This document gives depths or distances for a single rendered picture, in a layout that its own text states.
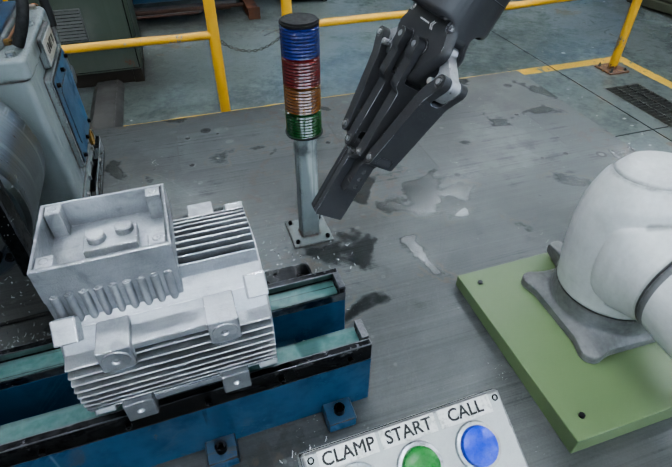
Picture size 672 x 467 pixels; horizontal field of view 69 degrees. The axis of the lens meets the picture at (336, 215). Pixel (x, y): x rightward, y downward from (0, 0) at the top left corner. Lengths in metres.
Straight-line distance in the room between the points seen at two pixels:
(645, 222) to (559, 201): 0.47
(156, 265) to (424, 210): 0.68
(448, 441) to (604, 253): 0.39
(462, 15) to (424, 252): 0.63
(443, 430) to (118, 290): 0.32
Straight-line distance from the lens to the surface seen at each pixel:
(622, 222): 0.71
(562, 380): 0.79
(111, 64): 3.72
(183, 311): 0.52
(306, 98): 0.78
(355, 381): 0.70
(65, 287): 0.50
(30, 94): 0.94
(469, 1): 0.39
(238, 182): 1.13
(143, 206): 0.56
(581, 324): 0.84
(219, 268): 0.52
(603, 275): 0.75
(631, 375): 0.84
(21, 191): 0.78
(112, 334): 0.51
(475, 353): 0.82
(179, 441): 0.70
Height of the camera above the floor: 1.45
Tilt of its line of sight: 40 degrees down
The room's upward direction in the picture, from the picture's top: straight up
